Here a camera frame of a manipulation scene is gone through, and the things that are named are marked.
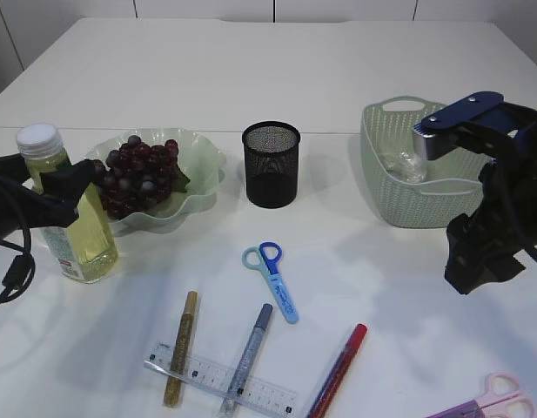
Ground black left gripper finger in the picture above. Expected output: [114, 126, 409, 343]
[27, 159, 99, 228]

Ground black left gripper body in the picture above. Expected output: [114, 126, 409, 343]
[0, 156, 37, 251]

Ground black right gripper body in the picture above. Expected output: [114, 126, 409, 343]
[445, 160, 537, 271]

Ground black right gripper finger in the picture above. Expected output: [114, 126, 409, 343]
[444, 245, 524, 295]

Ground yellow tea drink bottle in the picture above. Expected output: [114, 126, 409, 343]
[17, 123, 118, 283]

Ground purple artificial grape bunch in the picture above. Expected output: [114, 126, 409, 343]
[93, 134, 190, 220]

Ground clear plastic sheet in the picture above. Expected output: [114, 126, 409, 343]
[380, 152, 427, 184]

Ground pink purple scissors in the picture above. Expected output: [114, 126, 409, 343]
[431, 373, 537, 418]

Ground blue capped safety scissors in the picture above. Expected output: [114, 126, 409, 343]
[241, 241, 299, 324]

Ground green woven plastic basket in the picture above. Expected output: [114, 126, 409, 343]
[360, 96, 490, 228]

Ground red glitter pen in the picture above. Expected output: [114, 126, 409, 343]
[306, 323, 368, 418]

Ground green wavy plastic plate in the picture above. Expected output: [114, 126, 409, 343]
[85, 128, 226, 237]

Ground gold glitter pen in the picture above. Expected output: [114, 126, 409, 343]
[163, 291, 198, 408]

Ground black mesh pen cup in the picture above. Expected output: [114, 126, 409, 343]
[242, 121, 300, 209]

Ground clear plastic ruler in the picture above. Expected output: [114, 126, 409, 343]
[144, 342, 298, 417]

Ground silver glitter pen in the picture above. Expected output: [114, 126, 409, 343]
[218, 303, 273, 417]

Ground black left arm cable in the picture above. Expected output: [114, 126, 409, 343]
[0, 180, 37, 313]

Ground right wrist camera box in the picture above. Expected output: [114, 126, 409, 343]
[413, 91, 537, 161]

